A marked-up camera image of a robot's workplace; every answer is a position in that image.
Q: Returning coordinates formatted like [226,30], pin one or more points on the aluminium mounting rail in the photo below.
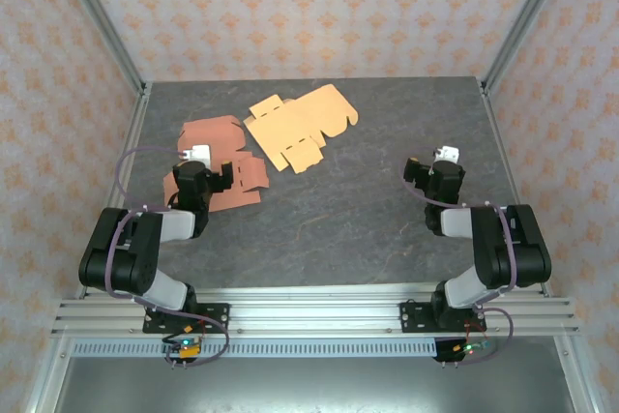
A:
[314,316]

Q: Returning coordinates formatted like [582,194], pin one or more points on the aluminium table side rail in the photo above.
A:
[140,108]
[491,110]

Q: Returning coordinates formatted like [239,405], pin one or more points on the aluminium frame post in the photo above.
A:
[105,21]
[520,21]

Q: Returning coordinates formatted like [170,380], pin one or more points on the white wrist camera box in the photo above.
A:
[447,154]
[199,154]

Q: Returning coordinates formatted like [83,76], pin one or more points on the pink paper box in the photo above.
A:
[208,130]

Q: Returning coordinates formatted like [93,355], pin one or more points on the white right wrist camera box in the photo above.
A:
[447,154]

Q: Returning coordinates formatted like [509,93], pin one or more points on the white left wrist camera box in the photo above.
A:
[199,154]

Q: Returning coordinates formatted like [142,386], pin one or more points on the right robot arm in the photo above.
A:
[498,248]

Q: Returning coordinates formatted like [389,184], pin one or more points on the yellow paper box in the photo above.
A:
[300,123]

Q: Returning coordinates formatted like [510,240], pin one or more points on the grey metal sheet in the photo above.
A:
[309,384]

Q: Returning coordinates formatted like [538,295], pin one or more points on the small circuit board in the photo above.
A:
[185,347]
[469,347]

